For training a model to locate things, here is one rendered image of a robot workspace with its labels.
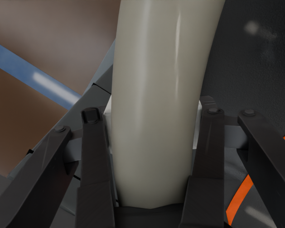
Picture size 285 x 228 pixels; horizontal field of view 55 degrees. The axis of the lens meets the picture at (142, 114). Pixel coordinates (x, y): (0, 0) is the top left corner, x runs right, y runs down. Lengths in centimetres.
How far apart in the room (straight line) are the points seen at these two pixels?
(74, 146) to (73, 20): 100
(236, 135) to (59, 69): 108
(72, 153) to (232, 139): 9
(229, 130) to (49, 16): 107
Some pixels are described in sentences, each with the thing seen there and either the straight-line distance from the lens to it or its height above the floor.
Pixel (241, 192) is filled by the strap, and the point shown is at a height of 2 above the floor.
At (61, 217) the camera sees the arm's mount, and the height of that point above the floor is 81.
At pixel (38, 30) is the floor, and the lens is 121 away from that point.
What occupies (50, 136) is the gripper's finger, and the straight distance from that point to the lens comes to 16.
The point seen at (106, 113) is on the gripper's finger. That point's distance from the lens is 17.
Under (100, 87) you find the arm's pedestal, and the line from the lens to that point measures 74.
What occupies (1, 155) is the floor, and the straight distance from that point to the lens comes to 153.
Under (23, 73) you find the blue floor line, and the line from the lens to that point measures 128.
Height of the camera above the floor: 107
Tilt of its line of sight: 66 degrees down
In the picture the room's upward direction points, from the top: 163 degrees counter-clockwise
